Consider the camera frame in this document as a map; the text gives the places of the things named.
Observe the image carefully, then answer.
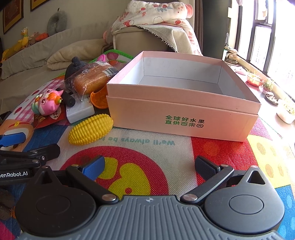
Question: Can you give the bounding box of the yellow toy corn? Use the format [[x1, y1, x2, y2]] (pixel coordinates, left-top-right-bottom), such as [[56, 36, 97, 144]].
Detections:
[[68, 114, 114, 145]]

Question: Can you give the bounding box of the pink pig toy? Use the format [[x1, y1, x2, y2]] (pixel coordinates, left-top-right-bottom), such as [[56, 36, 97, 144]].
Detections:
[[31, 88, 63, 116]]

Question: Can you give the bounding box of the white power adapter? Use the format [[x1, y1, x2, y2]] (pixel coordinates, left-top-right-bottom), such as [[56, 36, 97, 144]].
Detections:
[[65, 98, 95, 124]]

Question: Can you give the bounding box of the black cylinder toy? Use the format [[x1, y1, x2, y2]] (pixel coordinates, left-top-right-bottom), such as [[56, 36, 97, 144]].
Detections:
[[56, 88, 75, 107]]

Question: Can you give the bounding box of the packaged bread loaf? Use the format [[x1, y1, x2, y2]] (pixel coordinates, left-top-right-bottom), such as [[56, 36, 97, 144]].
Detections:
[[65, 61, 119, 100]]

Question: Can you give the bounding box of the red snack packet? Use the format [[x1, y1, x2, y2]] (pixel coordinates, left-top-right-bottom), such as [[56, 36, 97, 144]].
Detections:
[[32, 105, 66, 129]]

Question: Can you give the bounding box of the colourful play mat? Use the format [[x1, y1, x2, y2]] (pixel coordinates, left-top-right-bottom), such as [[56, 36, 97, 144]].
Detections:
[[0, 49, 295, 240]]

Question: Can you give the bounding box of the orange toy piece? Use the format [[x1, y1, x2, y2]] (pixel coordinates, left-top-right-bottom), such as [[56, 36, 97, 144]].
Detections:
[[90, 85, 108, 109]]

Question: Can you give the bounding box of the pink cardboard box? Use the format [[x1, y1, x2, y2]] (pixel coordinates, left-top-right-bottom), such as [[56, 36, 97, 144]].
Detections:
[[107, 51, 261, 141]]

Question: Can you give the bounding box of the white flower pot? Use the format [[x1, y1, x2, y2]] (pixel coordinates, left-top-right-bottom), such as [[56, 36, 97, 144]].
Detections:
[[277, 99, 295, 124]]

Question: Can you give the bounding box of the yellow plush toy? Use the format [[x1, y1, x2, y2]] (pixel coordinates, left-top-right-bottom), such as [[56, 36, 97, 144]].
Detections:
[[1, 27, 29, 63]]

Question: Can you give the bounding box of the red plant pot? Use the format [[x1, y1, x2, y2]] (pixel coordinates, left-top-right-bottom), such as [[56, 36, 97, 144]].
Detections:
[[247, 73, 263, 87]]

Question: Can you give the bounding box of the black plush toy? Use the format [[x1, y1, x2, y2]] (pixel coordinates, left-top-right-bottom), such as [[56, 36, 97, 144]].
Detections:
[[65, 56, 88, 80]]

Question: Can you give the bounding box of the grey neck pillow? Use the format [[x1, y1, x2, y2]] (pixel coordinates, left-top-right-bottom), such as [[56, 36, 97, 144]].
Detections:
[[47, 9, 67, 36]]

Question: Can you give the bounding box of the grey towel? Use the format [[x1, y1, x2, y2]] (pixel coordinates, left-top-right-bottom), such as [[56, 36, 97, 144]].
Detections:
[[136, 24, 194, 54]]

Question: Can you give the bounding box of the floral quilt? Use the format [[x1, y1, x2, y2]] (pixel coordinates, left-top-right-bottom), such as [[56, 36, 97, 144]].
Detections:
[[103, 1, 202, 56]]

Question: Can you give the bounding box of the framed wall picture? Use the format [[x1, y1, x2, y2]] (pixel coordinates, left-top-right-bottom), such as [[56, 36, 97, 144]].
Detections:
[[3, 0, 23, 34]]

